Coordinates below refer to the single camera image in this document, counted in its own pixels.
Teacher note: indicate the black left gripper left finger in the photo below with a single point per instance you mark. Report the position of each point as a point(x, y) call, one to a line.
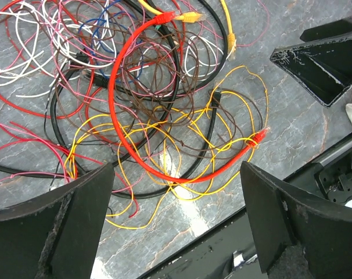
point(56, 234)

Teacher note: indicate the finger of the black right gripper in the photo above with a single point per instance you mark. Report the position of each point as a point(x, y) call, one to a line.
point(322, 64)

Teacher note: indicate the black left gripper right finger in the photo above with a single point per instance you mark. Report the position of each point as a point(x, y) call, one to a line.
point(296, 233)

